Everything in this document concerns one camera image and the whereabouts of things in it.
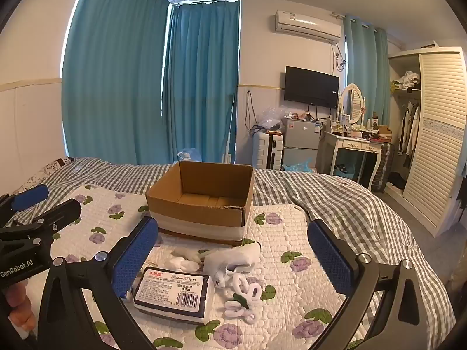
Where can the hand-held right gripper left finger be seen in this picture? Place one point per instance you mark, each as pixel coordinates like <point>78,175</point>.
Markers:
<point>134,260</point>

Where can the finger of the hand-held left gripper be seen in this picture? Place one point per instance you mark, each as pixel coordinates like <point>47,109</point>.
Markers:
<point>31,196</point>
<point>54,214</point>

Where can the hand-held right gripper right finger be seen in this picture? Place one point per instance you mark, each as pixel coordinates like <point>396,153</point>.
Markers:
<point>332,262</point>

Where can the dark tissue paper pack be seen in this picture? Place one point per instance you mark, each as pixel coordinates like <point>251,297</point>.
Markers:
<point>171,291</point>

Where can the brown cardboard box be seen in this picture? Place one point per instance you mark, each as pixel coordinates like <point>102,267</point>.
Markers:
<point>189,207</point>

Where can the person's left hand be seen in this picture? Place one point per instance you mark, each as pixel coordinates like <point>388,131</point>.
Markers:
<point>18,308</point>

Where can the printed pillow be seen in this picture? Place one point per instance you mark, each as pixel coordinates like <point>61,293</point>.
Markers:
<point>54,166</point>

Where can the crumpled white tissue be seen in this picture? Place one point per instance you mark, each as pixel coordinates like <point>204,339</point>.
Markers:
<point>186,260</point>

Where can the white floral quilted mat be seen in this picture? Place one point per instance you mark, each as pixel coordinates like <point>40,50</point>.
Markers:
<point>284,299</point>

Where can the blue storage basket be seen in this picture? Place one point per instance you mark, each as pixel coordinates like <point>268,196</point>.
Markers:
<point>344,170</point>

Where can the blue plastic bag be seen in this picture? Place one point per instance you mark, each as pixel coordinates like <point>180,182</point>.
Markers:
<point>299,166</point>

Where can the dark suitcase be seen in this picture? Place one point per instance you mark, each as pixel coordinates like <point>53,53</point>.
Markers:
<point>383,167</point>

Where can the white dressing table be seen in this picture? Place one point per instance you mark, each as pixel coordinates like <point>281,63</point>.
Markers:
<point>350,146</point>

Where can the grey mini fridge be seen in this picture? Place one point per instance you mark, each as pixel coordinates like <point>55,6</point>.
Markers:
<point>301,138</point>

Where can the white suitcase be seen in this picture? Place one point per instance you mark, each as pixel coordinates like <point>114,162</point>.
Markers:
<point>268,151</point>

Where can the wide teal curtain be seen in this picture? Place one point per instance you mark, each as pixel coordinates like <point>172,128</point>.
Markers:
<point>113,80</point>

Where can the hanging clothes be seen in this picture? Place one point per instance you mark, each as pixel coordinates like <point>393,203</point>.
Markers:
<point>408,127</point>

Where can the clear plastic bag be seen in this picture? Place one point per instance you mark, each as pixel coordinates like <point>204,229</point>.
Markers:
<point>271,118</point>

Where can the white oval mirror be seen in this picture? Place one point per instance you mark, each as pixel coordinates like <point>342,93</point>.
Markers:
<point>353,104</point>

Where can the white slatted wardrobe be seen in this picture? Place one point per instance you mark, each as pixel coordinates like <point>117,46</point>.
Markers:
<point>437,135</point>

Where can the narrow teal curtain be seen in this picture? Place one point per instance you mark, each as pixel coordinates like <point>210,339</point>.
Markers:
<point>366,69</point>

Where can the folded clothes pile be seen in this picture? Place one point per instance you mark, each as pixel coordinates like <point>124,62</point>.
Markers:
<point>406,80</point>

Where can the white air conditioner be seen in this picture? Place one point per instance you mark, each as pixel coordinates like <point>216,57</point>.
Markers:
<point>306,25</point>

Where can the black wall television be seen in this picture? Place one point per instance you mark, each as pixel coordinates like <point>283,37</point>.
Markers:
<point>312,85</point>

